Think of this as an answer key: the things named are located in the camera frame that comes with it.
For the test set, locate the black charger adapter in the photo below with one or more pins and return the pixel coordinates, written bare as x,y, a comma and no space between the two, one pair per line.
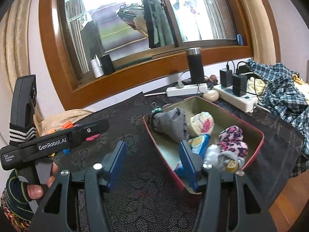
226,77
239,85

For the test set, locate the red storage box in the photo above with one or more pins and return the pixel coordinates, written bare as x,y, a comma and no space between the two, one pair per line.
169,149

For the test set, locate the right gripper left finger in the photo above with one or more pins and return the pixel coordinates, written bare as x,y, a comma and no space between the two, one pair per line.
59,208

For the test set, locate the white pink fluffy sock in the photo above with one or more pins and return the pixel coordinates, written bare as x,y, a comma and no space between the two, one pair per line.
201,124

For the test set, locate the pink rubber knot toy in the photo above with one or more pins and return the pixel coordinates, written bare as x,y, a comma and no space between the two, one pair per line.
91,138

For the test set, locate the binder clip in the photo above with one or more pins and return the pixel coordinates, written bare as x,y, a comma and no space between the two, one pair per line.
156,109

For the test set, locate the long white power strip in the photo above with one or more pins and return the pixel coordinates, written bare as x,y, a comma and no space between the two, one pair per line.
245,103

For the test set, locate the small blue spool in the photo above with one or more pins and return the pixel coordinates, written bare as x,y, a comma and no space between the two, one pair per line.
240,40

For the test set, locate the dark orange toy cube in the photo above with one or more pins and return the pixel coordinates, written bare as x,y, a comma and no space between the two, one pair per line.
67,125

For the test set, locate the person's left forearm sleeve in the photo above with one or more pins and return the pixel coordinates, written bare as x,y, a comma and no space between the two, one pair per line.
15,203

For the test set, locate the white thread spool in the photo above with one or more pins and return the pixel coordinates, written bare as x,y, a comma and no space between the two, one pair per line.
97,70

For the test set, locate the grey yellow small sock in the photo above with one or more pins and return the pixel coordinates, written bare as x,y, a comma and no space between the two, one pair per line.
228,161

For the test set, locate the black patterned table mat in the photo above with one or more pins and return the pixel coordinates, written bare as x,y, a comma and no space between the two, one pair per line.
147,197

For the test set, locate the black charger adapter right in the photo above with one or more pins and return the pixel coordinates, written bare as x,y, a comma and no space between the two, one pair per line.
239,85

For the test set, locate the black charger adapter left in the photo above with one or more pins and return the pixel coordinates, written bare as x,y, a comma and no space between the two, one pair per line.
226,77

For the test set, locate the beige lace cloth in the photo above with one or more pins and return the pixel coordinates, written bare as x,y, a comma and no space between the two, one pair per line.
56,122

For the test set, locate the beige curtain right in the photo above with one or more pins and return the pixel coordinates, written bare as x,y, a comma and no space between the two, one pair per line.
263,31

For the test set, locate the wooden window frame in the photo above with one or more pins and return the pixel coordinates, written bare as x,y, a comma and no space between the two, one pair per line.
74,96

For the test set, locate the blue biscuit packet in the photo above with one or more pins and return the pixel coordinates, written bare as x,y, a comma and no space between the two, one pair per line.
197,145

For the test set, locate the beige round soap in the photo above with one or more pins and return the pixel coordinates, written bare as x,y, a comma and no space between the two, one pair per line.
211,95

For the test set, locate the pink leopard sock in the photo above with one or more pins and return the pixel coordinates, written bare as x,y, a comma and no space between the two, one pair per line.
232,144

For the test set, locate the black thermos bottle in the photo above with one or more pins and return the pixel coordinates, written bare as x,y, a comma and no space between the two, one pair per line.
195,65

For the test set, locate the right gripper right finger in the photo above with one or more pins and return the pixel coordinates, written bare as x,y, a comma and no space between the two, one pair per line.
230,201

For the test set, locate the beige curtain left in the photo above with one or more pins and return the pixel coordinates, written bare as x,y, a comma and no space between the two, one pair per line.
14,55

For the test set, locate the person's left hand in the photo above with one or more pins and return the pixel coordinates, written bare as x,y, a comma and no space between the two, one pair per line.
36,191

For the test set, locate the beige curtain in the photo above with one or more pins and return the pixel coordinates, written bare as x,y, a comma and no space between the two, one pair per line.
263,31
14,55

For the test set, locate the plaid blue shirt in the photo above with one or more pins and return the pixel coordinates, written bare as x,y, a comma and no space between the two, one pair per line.
283,99

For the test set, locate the white power strip near window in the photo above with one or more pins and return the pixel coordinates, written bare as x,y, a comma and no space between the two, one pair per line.
186,90

